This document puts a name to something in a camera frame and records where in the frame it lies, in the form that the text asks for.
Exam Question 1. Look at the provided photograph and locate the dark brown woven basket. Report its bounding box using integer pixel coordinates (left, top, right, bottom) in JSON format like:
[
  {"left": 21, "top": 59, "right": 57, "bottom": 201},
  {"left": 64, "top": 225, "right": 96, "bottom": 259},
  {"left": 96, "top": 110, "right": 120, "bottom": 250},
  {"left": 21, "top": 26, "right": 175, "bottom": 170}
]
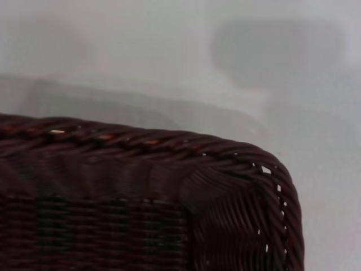
[{"left": 0, "top": 112, "right": 306, "bottom": 271}]

